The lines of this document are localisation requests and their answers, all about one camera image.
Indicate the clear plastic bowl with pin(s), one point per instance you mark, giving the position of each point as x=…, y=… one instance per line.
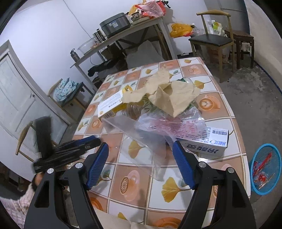
x=87, y=46

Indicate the white door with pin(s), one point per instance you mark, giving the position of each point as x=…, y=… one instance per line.
x=17, y=99

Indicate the metal cup set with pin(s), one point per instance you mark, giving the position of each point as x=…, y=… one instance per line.
x=98, y=35

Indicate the patterned ceramic bowl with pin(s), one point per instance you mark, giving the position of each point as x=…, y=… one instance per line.
x=136, y=17

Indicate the floral cloth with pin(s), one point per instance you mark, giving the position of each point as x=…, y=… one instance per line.
x=65, y=90

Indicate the dark wooden stool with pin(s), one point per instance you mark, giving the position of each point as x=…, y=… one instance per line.
x=243, y=36

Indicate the pink printed plastic bag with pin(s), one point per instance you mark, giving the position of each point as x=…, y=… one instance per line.
x=171, y=126

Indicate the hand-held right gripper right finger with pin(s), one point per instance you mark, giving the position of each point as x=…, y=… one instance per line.
x=182, y=165

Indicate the bare wooden chair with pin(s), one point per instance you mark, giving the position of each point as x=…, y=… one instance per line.
x=23, y=141

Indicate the yellow plastic bag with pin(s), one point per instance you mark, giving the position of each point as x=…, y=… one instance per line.
x=180, y=29

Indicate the person's left forearm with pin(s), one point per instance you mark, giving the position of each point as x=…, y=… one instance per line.
x=15, y=207

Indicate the clear plastic packaging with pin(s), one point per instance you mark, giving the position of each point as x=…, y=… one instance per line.
x=123, y=130

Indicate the white printed sack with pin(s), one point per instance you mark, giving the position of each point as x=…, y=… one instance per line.
x=219, y=55

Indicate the ginkgo pattern tablecloth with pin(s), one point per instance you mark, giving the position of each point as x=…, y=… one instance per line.
x=136, y=176

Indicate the black cloth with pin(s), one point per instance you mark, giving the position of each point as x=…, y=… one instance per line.
x=103, y=68

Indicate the cardboard box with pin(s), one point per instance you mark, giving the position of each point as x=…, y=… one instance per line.
x=108, y=54

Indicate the metal water bottle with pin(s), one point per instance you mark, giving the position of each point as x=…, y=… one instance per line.
x=75, y=55

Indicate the long side table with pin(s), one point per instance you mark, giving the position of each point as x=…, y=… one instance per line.
x=141, y=28

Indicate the blue mesh wastebasket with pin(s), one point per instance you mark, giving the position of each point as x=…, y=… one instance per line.
x=256, y=189

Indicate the yellow white box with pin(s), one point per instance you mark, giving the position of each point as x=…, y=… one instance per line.
x=110, y=105

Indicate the white mattress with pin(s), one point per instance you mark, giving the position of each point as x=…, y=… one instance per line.
x=268, y=44

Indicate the grey refrigerator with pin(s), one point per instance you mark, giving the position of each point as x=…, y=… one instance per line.
x=233, y=13

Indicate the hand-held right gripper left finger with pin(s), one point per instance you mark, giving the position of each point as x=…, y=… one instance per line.
x=98, y=167

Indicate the beige cloth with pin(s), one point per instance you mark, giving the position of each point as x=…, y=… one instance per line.
x=171, y=94

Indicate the wooden chair with cloth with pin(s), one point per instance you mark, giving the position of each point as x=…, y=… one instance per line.
x=72, y=103

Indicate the wooden chair black seat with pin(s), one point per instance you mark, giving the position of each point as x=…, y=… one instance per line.
x=211, y=41

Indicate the grey rice cooker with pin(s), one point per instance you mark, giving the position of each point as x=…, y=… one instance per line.
x=114, y=25

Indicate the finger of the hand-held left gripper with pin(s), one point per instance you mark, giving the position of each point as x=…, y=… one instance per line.
x=84, y=141
x=77, y=150

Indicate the grey cushion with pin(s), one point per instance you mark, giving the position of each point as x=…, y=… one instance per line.
x=143, y=55

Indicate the blue white toothpaste box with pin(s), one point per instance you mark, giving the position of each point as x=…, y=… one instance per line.
x=204, y=145

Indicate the green white carton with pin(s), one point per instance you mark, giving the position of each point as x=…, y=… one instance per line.
x=217, y=28

